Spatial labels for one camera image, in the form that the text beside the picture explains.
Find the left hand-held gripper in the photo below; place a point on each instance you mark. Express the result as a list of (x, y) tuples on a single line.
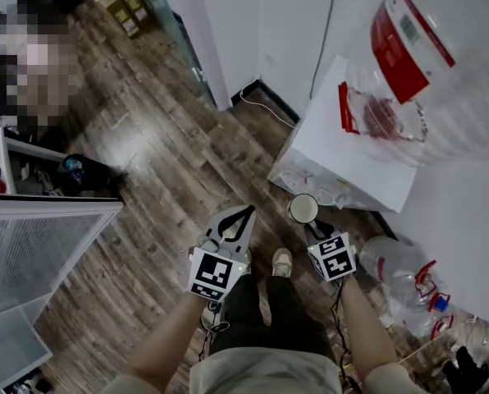
[(213, 271)]

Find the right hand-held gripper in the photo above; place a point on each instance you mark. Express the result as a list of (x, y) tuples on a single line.
[(334, 259)]

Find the white cup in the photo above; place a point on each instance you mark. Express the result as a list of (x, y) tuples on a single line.
[(302, 208)]

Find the white water dispenser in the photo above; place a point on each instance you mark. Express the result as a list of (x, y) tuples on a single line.
[(330, 154)]

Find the person's right forearm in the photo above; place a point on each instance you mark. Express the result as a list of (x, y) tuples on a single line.
[(365, 326)]

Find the person's left forearm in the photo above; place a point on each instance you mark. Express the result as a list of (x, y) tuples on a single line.
[(170, 335)]

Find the empty clear water bottle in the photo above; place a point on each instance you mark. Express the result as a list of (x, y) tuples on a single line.
[(392, 261)]

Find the clear water bottle red label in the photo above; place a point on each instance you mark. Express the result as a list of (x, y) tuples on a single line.
[(453, 109)]

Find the person's left shoe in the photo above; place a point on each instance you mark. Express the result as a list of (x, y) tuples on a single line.
[(248, 263)]

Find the person's shoe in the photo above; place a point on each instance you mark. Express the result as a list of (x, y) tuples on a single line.
[(282, 261), (248, 263)]

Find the person's right shoe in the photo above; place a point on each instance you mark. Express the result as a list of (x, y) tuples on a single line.
[(282, 261)]

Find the person's dark trousers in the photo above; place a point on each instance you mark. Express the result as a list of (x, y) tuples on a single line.
[(285, 322)]

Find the empty bottle blue cap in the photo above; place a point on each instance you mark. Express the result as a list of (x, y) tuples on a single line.
[(408, 314)]

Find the person's light shirt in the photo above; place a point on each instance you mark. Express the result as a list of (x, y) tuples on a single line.
[(265, 372)]

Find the dark bag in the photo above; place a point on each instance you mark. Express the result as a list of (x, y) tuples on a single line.
[(88, 175)]

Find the white mesh rack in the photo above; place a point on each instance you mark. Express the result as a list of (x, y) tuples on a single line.
[(43, 240)]

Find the glass door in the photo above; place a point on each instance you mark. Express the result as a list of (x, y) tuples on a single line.
[(175, 27)]

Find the white storage bin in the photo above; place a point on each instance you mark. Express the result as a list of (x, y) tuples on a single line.
[(10, 343)]

